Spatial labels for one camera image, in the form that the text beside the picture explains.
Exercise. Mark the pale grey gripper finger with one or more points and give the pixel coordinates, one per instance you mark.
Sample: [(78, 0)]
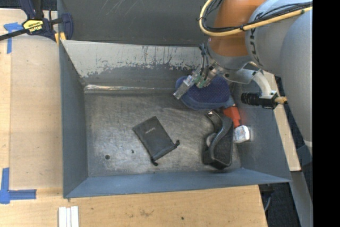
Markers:
[(183, 92), (185, 83)]

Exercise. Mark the dark blue cloth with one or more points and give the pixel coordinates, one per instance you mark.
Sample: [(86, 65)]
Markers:
[(210, 97)]

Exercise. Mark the grey metal bin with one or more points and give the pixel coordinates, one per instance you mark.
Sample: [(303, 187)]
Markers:
[(148, 130)]

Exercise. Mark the black and grey brush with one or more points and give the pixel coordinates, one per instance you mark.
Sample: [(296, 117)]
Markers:
[(221, 146)]

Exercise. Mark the white bottle with orange cap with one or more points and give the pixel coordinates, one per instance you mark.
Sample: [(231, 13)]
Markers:
[(241, 134)]

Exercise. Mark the pale wood flat board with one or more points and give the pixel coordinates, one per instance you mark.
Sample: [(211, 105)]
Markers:
[(34, 114)]

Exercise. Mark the black cylinder on white bracket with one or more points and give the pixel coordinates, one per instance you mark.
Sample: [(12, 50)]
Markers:
[(256, 99)]

